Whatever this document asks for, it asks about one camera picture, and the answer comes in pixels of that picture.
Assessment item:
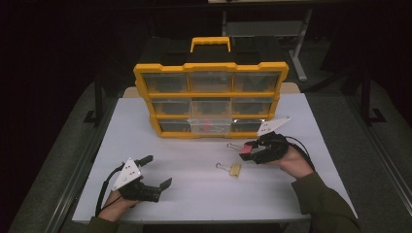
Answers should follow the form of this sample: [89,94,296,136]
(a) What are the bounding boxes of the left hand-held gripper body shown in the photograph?
[112,157,162,204]

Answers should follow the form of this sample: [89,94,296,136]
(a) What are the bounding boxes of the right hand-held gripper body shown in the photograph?
[256,116,292,165]

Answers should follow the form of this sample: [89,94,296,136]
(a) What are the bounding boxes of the yellow binder clip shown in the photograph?
[216,162,243,179]

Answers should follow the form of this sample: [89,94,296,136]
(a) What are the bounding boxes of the clear plastic drawer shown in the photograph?
[189,97,233,136]

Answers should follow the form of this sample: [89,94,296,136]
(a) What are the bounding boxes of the yellow and black drawer organizer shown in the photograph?
[133,36,290,140]

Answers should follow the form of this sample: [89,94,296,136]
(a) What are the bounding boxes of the person's left hand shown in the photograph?
[97,189,142,223]

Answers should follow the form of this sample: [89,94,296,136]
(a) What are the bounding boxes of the black metal stand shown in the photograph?
[360,67,388,127]
[83,81,105,127]

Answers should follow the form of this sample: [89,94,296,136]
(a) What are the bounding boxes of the grid of clear drawers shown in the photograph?
[143,71,282,133]

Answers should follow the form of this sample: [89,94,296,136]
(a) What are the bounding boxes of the grey metal desk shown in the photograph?
[222,9,314,83]

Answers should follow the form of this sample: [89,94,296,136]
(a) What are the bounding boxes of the left hand-held gripper cable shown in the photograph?
[95,162,125,217]

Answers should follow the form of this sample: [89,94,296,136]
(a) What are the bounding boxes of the hand-held gripper cable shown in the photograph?
[285,135,316,171]
[95,162,125,217]

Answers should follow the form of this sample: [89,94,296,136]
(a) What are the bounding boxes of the right hand-held gripper cable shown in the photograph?
[285,135,316,171]

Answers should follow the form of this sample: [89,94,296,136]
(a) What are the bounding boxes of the metal rail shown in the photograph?
[45,96,120,233]
[343,93,412,208]

